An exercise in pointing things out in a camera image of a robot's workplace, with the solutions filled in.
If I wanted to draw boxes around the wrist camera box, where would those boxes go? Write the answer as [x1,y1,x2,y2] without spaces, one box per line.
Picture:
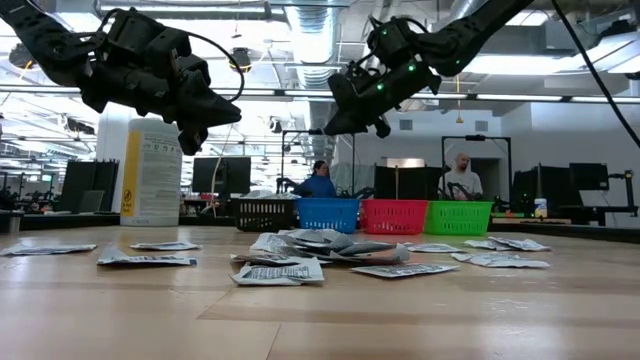
[327,69,374,109]
[169,52,212,89]

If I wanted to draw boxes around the black partition panel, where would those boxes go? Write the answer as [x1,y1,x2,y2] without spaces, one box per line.
[59,159,121,214]
[372,164,454,201]

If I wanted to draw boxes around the black ceiling pendant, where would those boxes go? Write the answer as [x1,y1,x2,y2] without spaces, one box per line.
[8,43,38,70]
[228,46,253,74]

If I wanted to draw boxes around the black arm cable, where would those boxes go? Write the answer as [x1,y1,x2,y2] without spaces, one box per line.
[550,0,640,150]

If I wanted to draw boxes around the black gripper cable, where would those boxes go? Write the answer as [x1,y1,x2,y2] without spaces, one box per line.
[97,7,246,104]

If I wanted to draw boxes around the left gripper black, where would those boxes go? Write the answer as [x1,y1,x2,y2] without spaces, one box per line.
[82,62,243,156]

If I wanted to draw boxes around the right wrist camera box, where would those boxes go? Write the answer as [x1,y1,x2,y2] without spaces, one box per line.
[327,69,374,109]

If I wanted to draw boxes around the silver ceiling duct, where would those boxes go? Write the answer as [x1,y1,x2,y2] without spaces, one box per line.
[284,0,347,166]

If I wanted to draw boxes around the green plastic basket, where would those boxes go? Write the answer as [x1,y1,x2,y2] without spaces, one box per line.
[423,200,495,237]

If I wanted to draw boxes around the dark antiseptic towelette packet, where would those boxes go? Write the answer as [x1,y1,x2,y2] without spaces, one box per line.
[463,238,511,251]
[329,240,401,257]
[488,236,552,252]

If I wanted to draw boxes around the person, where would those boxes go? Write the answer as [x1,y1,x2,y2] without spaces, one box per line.
[292,159,339,199]
[438,152,485,202]

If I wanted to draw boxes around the crumpled white sachet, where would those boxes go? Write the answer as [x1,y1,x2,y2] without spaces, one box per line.
[230,257,326,287]

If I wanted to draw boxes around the red plastic basket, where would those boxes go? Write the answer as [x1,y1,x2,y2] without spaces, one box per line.
[359,198,430,236]

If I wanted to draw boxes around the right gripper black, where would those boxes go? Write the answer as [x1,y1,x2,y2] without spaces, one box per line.
[323,62,442,140]

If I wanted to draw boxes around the ceiling light strip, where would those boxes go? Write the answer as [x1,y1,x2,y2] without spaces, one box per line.
[0,85,640,105]

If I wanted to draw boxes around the white printed sachet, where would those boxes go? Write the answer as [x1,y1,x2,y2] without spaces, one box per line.
[451,251,551,270]
[351,262,459,280]
[349,244,412,267]
[230,253,331,267]
[96,243,198,267]
[404,242,464,254]

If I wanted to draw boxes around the grey cup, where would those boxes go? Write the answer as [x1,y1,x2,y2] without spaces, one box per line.
[7,209,25,235]

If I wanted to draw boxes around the black camera rig frame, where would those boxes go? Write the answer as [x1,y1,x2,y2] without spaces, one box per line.
[441,133,514,202]
[280,128,357,200]

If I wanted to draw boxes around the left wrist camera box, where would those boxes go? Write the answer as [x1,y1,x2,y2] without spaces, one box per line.
[169,52,212,89]

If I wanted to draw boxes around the black plastic basket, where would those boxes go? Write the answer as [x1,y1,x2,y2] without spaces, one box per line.
[230,197,298,233]

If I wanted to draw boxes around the white wipes canister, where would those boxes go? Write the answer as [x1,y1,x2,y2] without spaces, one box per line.
[119,118,185,228]

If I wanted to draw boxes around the blue plastic basket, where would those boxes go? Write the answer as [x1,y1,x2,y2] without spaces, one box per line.
[295,197,362,235]

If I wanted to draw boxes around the yellow hanging cord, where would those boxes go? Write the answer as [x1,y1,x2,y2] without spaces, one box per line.
[453,74,465,125]

